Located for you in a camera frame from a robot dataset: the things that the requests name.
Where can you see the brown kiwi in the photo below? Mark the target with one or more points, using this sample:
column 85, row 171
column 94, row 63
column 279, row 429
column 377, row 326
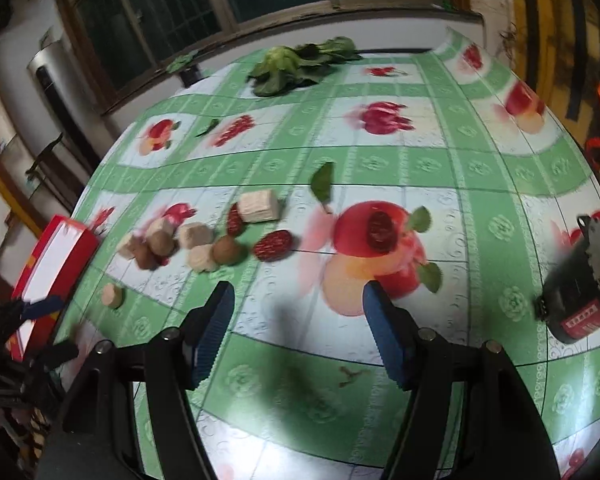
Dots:
column 227, row 250
column 161, row 245
column 147, row 260

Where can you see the black power tool battery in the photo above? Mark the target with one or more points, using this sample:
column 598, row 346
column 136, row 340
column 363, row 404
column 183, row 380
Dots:
column 580, row 285

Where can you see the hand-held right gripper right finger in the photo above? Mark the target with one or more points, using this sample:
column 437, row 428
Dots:
column 386, row 335

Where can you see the leafy green vegetable bunch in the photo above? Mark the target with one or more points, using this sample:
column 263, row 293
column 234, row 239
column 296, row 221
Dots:
column 295, row 67

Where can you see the large white sugarcane chunk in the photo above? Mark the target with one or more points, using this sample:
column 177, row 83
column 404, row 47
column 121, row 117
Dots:
column 260, row 206

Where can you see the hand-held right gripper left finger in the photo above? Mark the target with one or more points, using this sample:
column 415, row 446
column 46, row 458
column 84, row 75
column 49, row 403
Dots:
column 214, row 332

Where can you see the black pen holder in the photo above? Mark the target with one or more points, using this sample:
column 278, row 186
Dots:
column 190, row 77

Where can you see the green cloth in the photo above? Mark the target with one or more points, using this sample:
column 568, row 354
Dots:
column 181, row 61

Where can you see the round white sugarcane chunk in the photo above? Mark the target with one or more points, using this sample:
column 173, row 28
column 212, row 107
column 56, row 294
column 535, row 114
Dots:
column 160, row 225

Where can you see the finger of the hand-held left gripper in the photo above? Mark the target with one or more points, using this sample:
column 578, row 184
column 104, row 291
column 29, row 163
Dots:
column 40, row 307

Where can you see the standing air conditioner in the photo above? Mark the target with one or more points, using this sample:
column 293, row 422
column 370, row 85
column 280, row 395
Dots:
column 60, row 110

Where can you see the red date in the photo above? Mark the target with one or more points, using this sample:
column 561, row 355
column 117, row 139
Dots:
column 380, row 226
column 235, row 220
column 272, row 246

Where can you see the fruit print green tablecloth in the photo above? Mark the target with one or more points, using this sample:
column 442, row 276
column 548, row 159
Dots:
column 360, row 160

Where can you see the barred window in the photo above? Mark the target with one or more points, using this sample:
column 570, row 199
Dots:
column 240, row 5

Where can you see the red cardboard box tray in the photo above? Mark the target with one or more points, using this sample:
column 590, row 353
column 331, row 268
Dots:
column 52, row 265

